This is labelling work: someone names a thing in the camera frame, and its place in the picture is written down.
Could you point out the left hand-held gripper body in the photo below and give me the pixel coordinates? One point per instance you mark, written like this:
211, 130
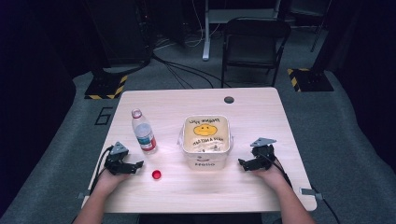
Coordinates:
117, 155

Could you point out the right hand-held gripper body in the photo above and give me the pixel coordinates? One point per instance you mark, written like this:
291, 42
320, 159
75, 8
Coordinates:
264, 153

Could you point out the red bottle cap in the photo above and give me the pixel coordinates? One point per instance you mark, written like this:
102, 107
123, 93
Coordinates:
156, 174

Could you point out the clear plastic water bottle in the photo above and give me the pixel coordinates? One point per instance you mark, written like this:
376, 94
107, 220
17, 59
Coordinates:
143, 132

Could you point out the white bin with smiley face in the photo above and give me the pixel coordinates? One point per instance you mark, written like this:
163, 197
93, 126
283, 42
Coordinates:
206, 141

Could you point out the person's left hand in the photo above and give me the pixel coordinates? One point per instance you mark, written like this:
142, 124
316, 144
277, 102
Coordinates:
109, 180

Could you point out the person's right hand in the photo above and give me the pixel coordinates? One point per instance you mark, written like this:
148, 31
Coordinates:
271, 176

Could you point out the grey table clamp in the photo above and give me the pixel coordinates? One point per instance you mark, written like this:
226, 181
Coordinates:
81, 195
311, 193

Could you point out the grey table grommet hole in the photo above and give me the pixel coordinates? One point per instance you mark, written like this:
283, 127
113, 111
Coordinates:
229, 100

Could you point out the black stand base striped edge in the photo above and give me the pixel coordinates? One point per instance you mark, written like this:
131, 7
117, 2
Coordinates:
106, 85
309, 79

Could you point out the black folding chair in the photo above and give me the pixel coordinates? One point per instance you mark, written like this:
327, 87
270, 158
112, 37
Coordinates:
253, 46

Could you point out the white desk leg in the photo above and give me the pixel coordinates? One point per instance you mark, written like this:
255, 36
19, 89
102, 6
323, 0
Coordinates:
206, 31

